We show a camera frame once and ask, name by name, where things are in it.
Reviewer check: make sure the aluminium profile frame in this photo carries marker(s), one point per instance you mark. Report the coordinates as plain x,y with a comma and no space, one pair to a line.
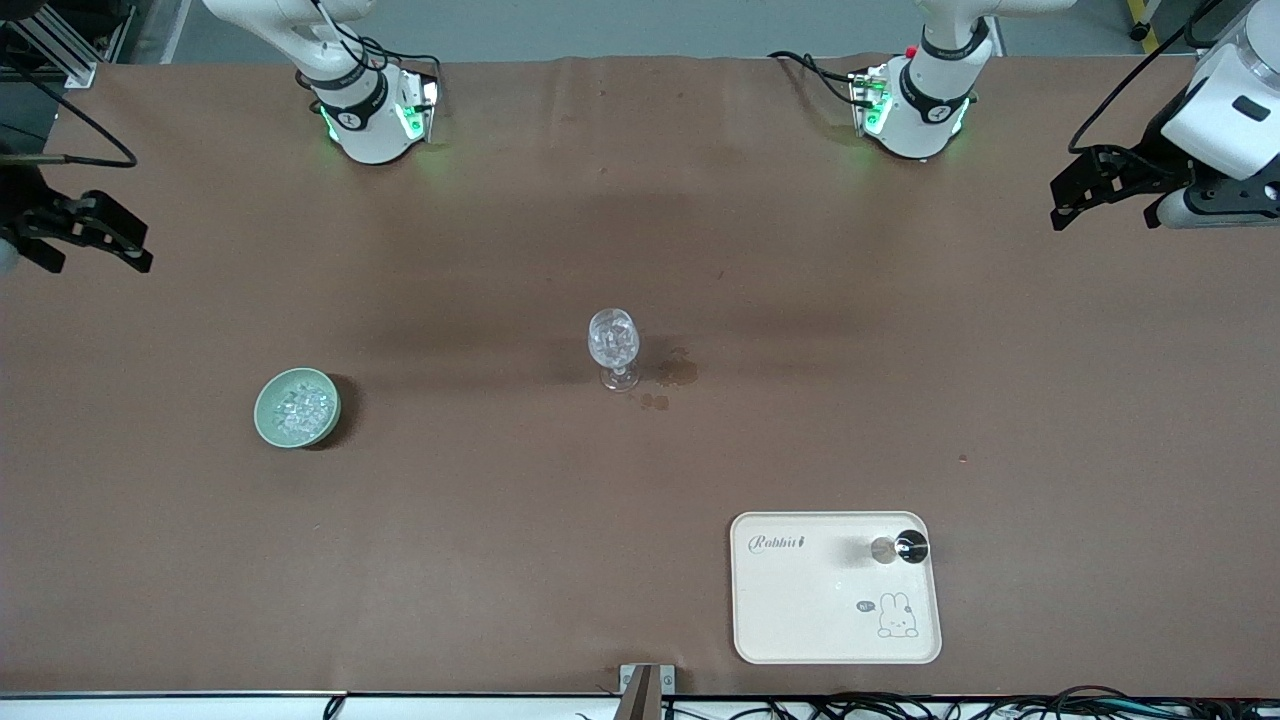
70,55

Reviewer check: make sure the brown table cover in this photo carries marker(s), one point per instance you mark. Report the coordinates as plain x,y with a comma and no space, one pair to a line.
500,550

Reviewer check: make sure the metal mounting bracket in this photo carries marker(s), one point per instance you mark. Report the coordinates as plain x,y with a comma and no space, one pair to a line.
668,678

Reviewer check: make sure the clear ice cubes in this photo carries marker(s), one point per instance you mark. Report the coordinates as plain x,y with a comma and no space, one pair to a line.
302,408

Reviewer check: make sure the brown liquid spill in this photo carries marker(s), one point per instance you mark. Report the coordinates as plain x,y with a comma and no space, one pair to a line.
678,372

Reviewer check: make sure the green ceramic bowl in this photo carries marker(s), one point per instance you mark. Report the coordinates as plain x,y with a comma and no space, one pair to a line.
265,420

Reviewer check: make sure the brown camera mount pole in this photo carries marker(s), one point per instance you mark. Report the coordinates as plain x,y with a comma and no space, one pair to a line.
640,695

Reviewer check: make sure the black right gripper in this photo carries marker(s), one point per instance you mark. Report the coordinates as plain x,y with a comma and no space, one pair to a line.
22,205

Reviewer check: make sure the cream rabbit print tray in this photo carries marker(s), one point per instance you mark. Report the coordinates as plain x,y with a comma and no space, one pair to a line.
800,610

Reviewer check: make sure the steel double jigger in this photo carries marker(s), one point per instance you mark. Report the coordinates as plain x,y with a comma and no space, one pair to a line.
910,547

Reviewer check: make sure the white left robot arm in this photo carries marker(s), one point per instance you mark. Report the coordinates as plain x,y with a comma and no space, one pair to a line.
915,100

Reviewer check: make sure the clear wine glass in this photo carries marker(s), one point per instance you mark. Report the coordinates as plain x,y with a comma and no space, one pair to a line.
613,340

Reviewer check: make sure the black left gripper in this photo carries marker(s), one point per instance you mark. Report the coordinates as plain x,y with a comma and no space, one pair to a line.
1150,165

